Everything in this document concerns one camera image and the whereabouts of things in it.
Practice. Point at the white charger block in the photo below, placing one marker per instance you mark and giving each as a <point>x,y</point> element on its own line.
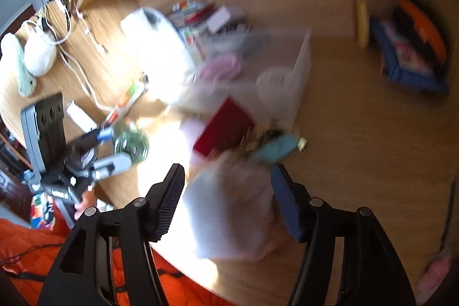
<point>80,116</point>

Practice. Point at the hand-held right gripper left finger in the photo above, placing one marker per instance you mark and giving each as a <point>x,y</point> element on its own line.
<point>168,205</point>

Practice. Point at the white paper bag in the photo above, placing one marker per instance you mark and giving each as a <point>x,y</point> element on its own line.
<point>161,48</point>

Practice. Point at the small white cardboard box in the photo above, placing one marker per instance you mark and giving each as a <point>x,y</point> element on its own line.
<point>219,19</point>

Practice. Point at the green orange glue tube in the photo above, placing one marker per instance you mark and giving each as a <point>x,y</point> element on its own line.
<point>125,100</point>

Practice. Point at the red booklet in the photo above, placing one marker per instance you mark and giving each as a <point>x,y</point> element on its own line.
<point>224,126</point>

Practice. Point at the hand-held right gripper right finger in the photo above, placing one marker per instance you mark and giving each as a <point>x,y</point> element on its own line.
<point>287,205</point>

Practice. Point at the white plastic packet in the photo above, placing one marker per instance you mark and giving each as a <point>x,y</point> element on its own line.
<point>233,209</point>

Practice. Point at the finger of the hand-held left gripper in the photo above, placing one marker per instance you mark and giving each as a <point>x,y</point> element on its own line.
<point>113,164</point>
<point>102,135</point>

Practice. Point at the pale green knit cloth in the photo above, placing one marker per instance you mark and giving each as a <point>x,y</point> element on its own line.
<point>19,73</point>

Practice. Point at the pink round container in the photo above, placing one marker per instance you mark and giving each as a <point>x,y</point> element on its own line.
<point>222,66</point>

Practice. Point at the white plush toy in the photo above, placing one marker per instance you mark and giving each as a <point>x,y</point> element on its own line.
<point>39,49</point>

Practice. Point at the teal oval object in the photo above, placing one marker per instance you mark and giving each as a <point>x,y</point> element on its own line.
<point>274,148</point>

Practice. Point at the person's left hand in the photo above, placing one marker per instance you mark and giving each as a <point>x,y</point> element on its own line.
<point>85,202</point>

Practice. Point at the gold metal clips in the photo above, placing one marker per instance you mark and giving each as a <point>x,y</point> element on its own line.
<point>256,137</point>

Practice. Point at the orange jacket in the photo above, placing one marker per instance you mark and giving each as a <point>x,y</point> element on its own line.
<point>32,248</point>

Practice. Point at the green patterned ball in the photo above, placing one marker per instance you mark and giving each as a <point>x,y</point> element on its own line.
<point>131,144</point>

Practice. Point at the blue box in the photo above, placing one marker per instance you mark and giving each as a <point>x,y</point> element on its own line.
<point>401,73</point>

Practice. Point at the wooden desk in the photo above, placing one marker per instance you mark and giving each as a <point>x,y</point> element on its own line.
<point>351,155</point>

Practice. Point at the orange black case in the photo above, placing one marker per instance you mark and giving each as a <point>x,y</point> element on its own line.
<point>423,30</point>

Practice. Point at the cream round container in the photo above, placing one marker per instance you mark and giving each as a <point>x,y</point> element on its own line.
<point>276,85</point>

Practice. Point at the clear plastic bin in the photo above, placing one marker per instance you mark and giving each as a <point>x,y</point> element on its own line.
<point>283,55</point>

